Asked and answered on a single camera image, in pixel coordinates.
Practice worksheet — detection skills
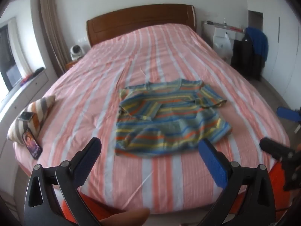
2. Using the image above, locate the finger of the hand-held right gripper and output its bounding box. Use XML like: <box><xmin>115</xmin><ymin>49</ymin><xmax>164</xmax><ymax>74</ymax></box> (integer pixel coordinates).
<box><xmin>277</xmin><ymin>106</ymin><xmax>301</xmax><ymax>133</ymax></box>
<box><xmin>259</xmin><ymin>137</ymin><xmax>301</xmax><ymax>192</ymax></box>

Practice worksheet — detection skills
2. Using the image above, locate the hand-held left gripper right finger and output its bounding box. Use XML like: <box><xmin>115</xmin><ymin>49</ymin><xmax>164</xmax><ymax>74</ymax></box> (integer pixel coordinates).
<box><xmin>198</xmin><ymin>138</ymin><xmax>276</xmax><ymax>226</ymax></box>

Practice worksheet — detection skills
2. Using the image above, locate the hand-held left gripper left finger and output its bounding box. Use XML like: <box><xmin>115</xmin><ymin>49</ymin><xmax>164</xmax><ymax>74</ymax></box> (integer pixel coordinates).
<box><xmin>24</xmin><ymin>137</ymin><xmax>102</xmax><ymax>226</ymax></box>

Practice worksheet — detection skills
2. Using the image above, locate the multicolour striped knit sweater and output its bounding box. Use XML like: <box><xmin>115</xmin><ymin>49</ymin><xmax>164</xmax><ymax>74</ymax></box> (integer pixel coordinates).
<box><xmin>114</xmin><ymin>79</ymin><xmax>233</xmax><ymax>158</ymax></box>

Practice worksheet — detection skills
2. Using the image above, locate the person's left hand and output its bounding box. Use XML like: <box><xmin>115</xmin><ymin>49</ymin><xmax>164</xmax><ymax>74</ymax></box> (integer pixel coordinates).
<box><xmin>100</xmin><ymin>208</ymin><xmax>151</xmax><ymax>226</ymax></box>

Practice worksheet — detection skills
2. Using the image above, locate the black smartphone with lit screen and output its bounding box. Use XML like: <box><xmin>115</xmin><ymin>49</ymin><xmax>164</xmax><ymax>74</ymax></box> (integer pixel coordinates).
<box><xmin>22</xmin><ymin>128</ymin><xmax>43</xmax><ymax>160</ymax></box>

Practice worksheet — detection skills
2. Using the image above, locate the bed with pink striped sheet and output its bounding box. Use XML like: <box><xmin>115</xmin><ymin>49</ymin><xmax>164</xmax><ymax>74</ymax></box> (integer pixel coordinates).
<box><xmin>13</xmin><ymin>24</ymin><xmax>291</xmax><ymax>220</ymax></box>

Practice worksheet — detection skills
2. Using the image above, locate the striped brown grey pillow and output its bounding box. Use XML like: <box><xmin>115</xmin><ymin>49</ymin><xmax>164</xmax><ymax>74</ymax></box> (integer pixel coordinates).
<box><xmin>7</xmin><ymin>95</ymin><xmax>56</xmax><ymax>144</ymax></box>

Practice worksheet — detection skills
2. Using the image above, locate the small grey folded phone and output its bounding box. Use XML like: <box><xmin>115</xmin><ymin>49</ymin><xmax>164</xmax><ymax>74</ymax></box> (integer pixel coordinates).
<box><xmin>18</xmin><ymin>111</ymin><xmax>35</xmax><ymax>122</ymax></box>

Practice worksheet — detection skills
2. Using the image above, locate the white wardrobe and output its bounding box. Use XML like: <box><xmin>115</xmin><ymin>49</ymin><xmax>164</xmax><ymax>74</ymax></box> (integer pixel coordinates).
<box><xmin>247</xmin><ymin>0</ymin><xmax>301</xmax><ymax>104</ymax></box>

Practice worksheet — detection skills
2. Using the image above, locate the wooden nightstand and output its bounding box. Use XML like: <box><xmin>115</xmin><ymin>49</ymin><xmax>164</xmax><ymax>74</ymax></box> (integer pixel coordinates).
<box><xmin>65</xmin><ymin>60</ymin><xmax>79</xmax><ymax>70</ymax></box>

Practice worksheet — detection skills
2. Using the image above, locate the white plastic bag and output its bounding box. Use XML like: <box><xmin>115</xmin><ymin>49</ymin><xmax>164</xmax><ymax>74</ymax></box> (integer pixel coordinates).
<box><xmin>213</xmin><ymin>33</ymin><xmax>232</xmax><ymax>60</ymax></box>

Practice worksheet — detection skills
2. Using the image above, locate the dark item on sill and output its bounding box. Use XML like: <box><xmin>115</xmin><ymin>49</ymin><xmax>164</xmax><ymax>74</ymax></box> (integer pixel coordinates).
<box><xmin>30</xmin><ymin>67</ymin><xmax>45</xmax><ymax>77</ymax></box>

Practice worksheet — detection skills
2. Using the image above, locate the white desk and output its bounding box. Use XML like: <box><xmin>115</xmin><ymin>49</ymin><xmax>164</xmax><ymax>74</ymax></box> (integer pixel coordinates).
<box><xmin>201</xmin><ymin>20</ymin><xmax>246</xmax><ymax>47</ymax></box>

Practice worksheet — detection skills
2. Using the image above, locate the beige curtain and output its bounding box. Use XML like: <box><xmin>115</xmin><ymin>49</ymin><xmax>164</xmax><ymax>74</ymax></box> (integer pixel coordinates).
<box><xmin>39</xmin><ymin>0</ymin><xmax>68</xmax><ymax>77</ymax></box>

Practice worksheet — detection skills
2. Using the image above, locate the window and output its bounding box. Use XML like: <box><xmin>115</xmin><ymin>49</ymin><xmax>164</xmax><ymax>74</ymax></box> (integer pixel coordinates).
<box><xmin>0</xmin><ymin>16</ymin><xmax>26</xmax><ymax>95</ymax></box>

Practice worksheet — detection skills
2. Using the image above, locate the wooden headboard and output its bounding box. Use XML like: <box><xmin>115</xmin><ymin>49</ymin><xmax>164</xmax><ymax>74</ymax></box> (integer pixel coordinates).
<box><xmin>86</xmin><ymin>4</ymin><xmax>197</xmax><ymax>47</ymax></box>

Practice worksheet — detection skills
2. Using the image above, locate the white security camera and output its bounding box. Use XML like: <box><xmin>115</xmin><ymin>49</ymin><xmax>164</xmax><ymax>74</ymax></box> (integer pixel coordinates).
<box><xmin>70</xmin><ymin>44</ymin><xmax>85</xmax><ymax>61</ymax></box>

